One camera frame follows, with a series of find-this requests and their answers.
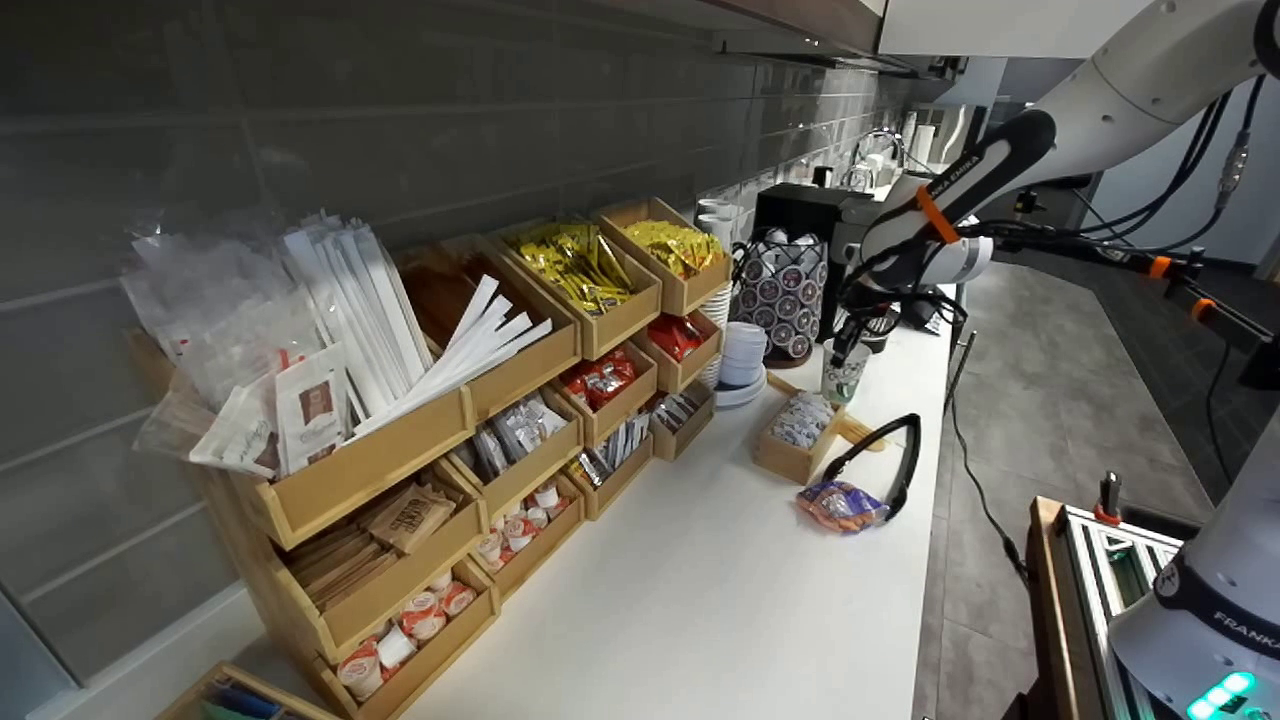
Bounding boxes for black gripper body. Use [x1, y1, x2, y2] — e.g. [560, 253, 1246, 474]
[832, 280, 949, 354]

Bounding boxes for patterned paper cup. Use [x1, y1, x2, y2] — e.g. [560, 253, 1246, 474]
[814, 353, 870, 416]

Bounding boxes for white cup lids stack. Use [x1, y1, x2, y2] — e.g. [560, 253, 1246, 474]
[708, 320, 777, 411]

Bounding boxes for wooden upper cabinet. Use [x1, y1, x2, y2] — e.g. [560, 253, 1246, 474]
[699, 0, 886, 64]

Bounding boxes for patterned paper cups stack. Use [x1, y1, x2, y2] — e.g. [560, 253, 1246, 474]
[780, 232, 835, 368]
[729, 237, 793, 359]

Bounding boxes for small wooden packet box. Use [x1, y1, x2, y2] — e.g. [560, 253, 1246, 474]
[749, 386, 848, 486]

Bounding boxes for black coffee machine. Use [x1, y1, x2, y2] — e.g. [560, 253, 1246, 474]
[749, 180, 880, 273]

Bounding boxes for orange blue snack packet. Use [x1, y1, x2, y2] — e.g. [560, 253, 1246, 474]
[797, 474, 896, 538]

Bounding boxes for dark white packets pile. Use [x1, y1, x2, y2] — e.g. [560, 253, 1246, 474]
[577, 416, 650, 486]
[649, 386, 708, 431]

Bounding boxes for yellow sweetener packets pile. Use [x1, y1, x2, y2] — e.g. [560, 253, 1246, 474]
[620, 216, 725, 285]
[507, 219, 649, 320]

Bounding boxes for black stand with orange clamps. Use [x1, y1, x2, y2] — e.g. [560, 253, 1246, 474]
[1007, 216, 1280, 390]

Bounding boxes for grey packets pile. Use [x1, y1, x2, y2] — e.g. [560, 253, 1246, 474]
[469, 390, 571, 478]

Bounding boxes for red white creamer packets pile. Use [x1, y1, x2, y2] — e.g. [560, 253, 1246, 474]
[332, 576, 478, 699]
[472, 484, 571, 571]

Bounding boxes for white wrapped straws bundle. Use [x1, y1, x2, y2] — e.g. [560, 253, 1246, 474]
[275, 216, 557, 431]

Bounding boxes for wooden tiered condiment organizer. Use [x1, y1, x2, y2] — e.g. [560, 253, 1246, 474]
[196, 194, 735, 720]

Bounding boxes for brown packets pile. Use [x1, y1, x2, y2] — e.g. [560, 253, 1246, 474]
[285, 474, 465, 608]

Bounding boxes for clear plastic cutlery bag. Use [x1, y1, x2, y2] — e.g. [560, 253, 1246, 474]
[116, 216, 351, 471]

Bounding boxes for long wooden box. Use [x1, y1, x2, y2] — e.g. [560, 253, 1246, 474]
[162, 658, 340, 720]

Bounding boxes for black floor cable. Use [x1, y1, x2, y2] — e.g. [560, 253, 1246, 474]
[934, 327, 1032, 580]

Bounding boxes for black sleeved cable bundle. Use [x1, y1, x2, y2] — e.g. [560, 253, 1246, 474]
[850, 107, 1059, 290]

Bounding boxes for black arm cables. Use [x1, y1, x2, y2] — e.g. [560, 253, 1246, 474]
[1076, 72, 1272, 259]

